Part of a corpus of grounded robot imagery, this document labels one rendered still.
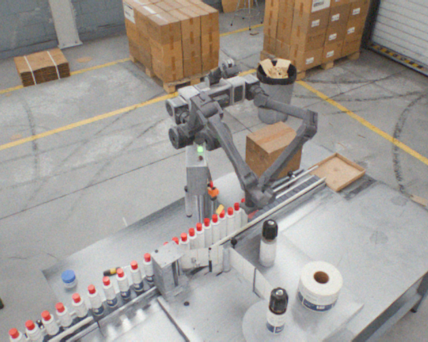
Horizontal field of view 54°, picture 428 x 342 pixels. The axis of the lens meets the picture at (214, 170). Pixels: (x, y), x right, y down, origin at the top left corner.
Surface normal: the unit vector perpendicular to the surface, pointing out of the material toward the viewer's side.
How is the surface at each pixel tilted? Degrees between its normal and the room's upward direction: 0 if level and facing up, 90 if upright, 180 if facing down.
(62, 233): 0
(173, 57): 92
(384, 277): 0
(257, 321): 0
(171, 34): 90
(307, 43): 89
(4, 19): 90
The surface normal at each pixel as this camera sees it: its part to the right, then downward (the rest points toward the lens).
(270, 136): -0.01, -0.76
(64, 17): 0.52, 0.55
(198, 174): 0.05, 0.64
